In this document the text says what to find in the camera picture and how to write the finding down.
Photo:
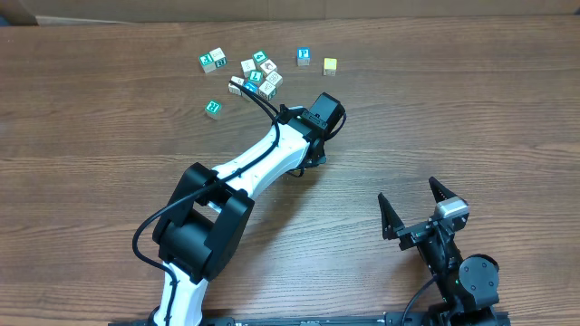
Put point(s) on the white block dark side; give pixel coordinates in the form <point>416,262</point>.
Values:
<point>267,90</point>

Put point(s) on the white plain picture block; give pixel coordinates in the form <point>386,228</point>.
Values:
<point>247,67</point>

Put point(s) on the blue P letter block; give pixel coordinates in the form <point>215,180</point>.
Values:
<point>303,56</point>

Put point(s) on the green J letter block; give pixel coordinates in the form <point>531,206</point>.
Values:
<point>256,77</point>

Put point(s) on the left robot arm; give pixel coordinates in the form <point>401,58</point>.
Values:
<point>200,229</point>

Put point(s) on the white grid picture block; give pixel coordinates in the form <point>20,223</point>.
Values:
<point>275,78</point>

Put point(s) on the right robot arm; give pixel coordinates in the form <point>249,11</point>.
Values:
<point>468,286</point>

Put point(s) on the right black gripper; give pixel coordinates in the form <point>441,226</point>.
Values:
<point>414,234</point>

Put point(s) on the green F letter block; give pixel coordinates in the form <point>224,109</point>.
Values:
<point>207,63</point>

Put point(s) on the green top picture block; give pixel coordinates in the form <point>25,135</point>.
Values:
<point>259,57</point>

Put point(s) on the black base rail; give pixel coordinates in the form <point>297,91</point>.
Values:
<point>388,319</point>

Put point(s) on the green R letter block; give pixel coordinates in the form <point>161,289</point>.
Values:
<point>214,109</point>

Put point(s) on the cardboard back panel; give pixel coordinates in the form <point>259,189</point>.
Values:
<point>139,11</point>

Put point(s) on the white red picture block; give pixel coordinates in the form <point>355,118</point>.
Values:
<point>268,66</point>

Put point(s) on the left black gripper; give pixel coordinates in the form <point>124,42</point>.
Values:
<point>320,155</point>

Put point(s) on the blue top block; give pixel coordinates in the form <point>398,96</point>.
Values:
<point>252,88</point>

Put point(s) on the white block green side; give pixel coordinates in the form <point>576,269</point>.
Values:
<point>219,57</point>

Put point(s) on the yellow block far right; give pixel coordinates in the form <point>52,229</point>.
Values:
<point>330,67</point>

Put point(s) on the white tool picture block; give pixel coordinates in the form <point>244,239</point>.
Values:
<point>235,84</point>

